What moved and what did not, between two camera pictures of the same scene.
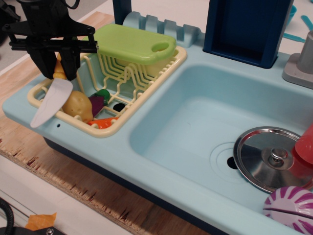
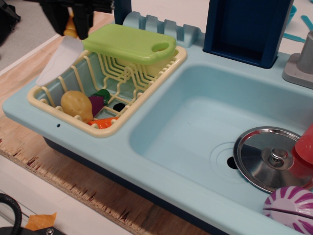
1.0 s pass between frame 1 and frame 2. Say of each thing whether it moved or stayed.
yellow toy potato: stayed
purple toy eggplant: stayed
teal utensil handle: stayed
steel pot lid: stayed
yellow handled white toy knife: moved
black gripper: moved
